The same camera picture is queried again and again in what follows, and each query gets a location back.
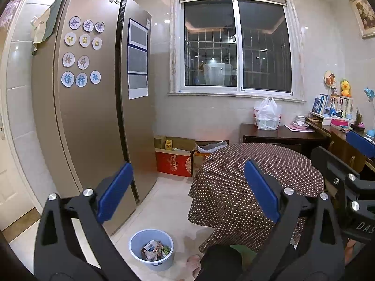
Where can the open colourful cardboard box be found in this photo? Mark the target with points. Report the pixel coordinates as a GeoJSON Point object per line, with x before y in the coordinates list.
{"type": "Point", "coordinates": [195, 164]}

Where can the white ceramic bowl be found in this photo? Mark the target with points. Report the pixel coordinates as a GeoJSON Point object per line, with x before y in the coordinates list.
{"type": "Point", "coordinates": [301, 119]}

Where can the blue framed paper sheet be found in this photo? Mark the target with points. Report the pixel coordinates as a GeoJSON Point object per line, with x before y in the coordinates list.
{"type": "Point", "coordinates": [137, 49]}

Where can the dark wooden sideboard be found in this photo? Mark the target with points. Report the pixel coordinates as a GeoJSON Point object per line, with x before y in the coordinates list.
{"type": "Point", "coordinates": [263, 136]}

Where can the pink slipper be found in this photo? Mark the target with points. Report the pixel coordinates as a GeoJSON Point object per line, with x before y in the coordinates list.
{"type": "Point", "coordinates": [193, 266]}

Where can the white paper sheet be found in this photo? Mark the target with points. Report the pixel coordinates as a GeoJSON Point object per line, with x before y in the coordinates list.
{"type": "Point", "coordinates": [137, 87]}

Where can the open red cardboard box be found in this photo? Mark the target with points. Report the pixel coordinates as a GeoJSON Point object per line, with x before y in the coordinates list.
{"type": "Point", "coordinates": [172, 164]}

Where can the white panel door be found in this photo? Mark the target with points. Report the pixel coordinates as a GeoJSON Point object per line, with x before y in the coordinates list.
{"type": "Point", "coordinates": [14, 181]}

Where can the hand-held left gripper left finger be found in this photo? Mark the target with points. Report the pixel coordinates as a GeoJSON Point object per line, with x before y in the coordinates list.
{"type": "Point", "coordinates": [114, 193]}

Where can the person's leg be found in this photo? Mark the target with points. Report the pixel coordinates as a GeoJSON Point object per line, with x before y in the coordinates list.
{"type": "Point", "coordinates": [219, 266]}

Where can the pink placemat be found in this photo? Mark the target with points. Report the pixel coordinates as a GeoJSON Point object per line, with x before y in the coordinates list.
{"type": "Point", "coordinates": [288, 128]}

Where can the pink box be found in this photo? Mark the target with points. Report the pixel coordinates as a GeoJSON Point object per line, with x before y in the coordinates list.
{"type": "Point", "coordinates": [339, 123]}

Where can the white plastic bag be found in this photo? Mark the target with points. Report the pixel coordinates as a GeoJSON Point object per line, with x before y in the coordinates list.
{"type": "Point", "coordinates": [268, 114]}

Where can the pink plate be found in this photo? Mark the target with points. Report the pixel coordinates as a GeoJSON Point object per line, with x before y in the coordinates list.
{"type": "Point", "coordinates": [301, 126]}

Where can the blue butterfly ornament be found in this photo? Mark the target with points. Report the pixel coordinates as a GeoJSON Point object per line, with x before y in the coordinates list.
{"type": "Point", "coordinates": [369, 93]}

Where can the pink wall hanging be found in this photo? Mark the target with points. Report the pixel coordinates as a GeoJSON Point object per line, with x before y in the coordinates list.
{"type": "Point", "coordinates": [11, 13]}

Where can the yellow duck plush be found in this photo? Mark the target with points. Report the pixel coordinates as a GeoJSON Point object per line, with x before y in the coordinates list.
{"type": "Point", "coordinates": [345, 89]}

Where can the green white tote bag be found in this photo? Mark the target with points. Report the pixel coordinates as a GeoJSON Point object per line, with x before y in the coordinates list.
{"type": "Point", "coordinates": [44, 29]}

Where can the blue plastic waste bin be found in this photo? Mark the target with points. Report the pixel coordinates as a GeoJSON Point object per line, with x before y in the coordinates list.
{"type": "Point", "coordinates": [137, 246]}

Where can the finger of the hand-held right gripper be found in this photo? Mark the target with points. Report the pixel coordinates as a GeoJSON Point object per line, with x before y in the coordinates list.
{"type": "Point", "coordinates": [361, 146]}
{"type": "Point", "coordinates": [325, 166]}

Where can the green stool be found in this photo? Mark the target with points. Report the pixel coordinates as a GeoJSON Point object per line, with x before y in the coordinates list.
{"type": "Point", "coordinates": [244, 251]}

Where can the person's right hand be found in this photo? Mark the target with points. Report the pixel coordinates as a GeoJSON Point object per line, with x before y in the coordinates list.
{"type": "Point", "coordinates": [350, 250]}

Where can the group of round blue magnets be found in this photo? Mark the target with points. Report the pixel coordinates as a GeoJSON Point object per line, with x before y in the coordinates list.
{"type": "Point", "coordinates": [88, 25]}

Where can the shelf of books and toys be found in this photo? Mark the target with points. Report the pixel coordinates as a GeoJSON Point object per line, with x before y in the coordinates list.
{"type": "Point", "coordinates": [337, 105]}

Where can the gold double door refrigerator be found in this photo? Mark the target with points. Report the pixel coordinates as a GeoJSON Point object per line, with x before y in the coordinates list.
{"type": "Point", "coordinates": [88, 137]}

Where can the brown polka-dot round table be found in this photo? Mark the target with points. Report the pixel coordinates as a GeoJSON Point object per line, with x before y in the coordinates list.
{"type": "Point", "coordinates": [228, 187]}

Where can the framed flower picture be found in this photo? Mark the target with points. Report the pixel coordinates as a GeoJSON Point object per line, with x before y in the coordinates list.
{"type": "Point", "coordinates": [364, 14]}

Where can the small yellow carton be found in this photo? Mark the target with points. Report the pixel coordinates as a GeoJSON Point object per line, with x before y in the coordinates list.
{"type": "Point", "coordinates": [168, 145]}

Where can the grey plastic bag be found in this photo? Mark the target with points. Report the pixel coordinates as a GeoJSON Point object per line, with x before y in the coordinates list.
{"type": "Point", "coordinates": [214, 147]}

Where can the wooden chair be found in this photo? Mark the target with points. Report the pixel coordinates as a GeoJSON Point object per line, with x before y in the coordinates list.
{"type": "Point", "coordinates": [341, 152]}

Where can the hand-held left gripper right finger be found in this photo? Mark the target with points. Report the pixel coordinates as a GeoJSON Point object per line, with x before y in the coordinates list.
{"type": "Point", "coordinates": [262, 193]}

